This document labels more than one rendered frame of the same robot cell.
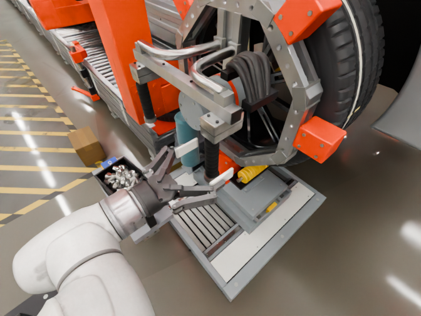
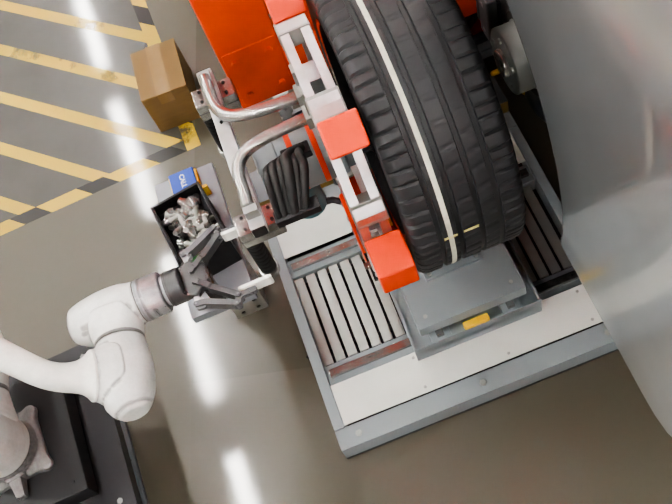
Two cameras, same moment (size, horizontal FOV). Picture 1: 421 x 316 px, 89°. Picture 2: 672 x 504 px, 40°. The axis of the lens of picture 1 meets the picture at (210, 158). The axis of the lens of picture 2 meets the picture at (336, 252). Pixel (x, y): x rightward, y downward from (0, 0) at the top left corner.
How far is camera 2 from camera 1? 148 cm
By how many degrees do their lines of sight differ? 28
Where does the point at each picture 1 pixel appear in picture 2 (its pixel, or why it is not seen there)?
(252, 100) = (280, 216)
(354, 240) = (652, 438)
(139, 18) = not seen: outside the picture
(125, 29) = not seen: outside the picture
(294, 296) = (462, 488)
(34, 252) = (80, 315)
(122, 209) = (147, 295)
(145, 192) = (170, 283)
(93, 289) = (114, 351)
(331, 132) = (393, 261)
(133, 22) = not seen: outside the picture
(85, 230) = (116, 307)
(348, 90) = (413, 217)
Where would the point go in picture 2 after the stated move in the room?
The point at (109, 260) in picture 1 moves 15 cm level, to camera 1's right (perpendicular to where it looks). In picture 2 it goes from (129, 336) to (195, 357)
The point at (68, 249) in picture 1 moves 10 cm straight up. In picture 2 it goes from (103, 320) to (80, 299)
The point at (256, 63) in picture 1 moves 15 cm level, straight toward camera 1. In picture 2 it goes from (287, 179) to (240, 243)
